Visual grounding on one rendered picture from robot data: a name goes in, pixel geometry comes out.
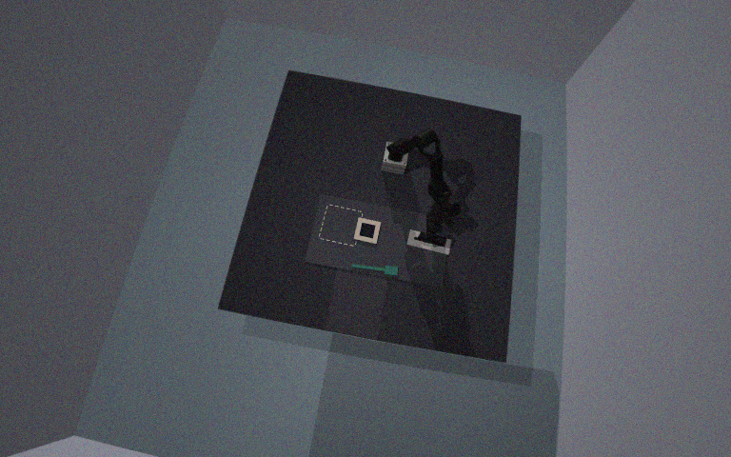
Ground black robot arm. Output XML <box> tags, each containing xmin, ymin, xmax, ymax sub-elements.
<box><xmin>386</xmin><ymin>128</ymin><xmax>461</xmax><ymax>228</ymax></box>

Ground white tile with black centre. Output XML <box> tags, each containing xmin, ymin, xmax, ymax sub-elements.
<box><xmin>354</xmin><ymin>217</ymin><xmax>381</xmax><ymax>244</ymax></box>

